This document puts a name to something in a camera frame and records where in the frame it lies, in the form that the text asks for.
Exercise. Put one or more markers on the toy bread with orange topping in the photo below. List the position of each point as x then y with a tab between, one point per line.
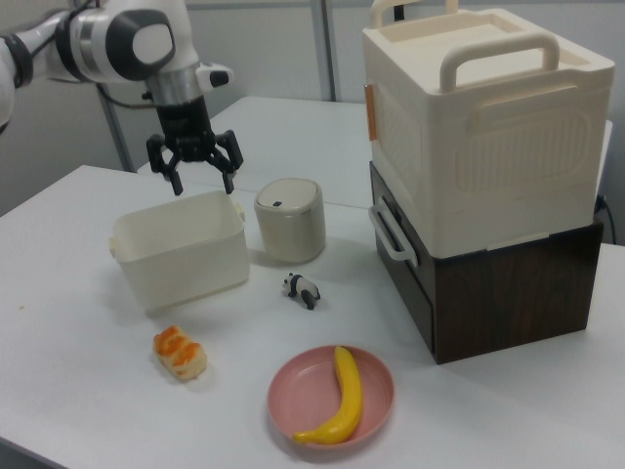
183	361

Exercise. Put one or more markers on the white plastic box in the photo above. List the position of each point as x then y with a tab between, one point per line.
185	273

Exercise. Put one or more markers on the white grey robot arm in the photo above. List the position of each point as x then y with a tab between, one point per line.
141	44

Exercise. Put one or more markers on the dark brown wooden drawer box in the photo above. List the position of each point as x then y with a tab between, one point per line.
503	303

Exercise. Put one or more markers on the cream plastic storage box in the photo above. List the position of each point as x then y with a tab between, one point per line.
512	161

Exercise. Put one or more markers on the pink plate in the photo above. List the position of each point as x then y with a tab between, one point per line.
307	386

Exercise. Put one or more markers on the beige mini trash can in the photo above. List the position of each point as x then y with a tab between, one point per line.
288	229

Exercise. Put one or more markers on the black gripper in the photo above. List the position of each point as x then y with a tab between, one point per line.
188	132

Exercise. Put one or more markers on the yellow toy banana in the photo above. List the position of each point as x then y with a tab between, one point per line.
349	386

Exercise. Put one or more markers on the panda figurine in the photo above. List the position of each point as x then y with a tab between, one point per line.
303	285

